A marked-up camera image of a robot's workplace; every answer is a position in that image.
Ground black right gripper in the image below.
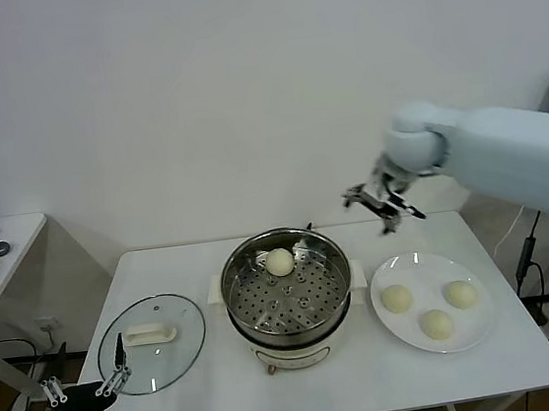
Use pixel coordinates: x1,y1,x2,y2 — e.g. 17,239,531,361
337,151,429,241

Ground glass lid with white handle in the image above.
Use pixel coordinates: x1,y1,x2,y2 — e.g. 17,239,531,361
90,288,213,401

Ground white steamed baozi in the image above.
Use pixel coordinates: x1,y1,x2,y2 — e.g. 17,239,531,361
442,278,481,312
264,246,298,280
379,282,415,315
418,308,456,343

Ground stainless steel steamer basket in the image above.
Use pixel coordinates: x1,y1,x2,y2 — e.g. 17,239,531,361
201,219,373,345

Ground white round plate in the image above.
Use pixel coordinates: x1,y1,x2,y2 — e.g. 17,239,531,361
365,243,499,363

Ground white side desk with monitor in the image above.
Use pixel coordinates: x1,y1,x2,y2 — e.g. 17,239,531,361
0,210,71,411

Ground white electric pot base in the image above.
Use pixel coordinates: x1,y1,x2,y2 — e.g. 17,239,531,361
208,274,376,381

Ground white charging cable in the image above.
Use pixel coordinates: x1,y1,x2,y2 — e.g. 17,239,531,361
486,204,533,260

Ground black power adapter cable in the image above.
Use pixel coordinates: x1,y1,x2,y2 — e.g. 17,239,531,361
507,209,549,330

